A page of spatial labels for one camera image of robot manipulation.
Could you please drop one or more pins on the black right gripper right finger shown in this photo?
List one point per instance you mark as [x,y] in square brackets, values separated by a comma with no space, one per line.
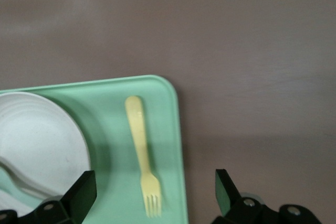
[231,203]

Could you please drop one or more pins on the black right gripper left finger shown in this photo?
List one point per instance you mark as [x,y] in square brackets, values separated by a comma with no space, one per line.
[73,203]

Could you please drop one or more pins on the cream round plate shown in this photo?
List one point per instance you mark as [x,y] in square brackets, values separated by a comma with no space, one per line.
[39,134]

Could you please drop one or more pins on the yellow plastic fork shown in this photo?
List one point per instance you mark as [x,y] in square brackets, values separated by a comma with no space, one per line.
[141,142]

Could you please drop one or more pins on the light green rectangular tray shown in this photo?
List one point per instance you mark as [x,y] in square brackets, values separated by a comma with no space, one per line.
[110,119]

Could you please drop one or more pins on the brown table cover mat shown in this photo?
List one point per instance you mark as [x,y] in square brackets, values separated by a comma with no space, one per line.
[236,51]

